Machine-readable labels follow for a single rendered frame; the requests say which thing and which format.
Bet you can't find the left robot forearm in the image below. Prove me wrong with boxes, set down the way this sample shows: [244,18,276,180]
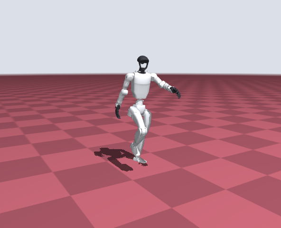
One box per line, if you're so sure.
[163,82,172,93]

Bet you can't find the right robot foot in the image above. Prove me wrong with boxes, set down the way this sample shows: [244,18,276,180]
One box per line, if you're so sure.
[130,143,140,157]

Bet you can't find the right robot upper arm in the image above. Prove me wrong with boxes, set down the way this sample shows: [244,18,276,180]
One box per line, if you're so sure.
[122,73,134,95]

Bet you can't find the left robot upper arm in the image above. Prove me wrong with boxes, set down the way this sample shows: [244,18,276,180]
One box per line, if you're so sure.
[150,73,165,88]

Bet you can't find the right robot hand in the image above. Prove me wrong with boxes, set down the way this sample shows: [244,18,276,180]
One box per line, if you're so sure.
[115,105,120,119]

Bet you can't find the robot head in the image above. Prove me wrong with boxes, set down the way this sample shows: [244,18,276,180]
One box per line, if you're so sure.
[137,56,149,74]

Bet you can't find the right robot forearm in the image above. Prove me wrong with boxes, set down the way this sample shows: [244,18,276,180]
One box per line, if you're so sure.
[115,89,125,107]

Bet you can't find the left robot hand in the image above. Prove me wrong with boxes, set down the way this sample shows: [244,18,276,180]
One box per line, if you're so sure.
[170,87,181,98]

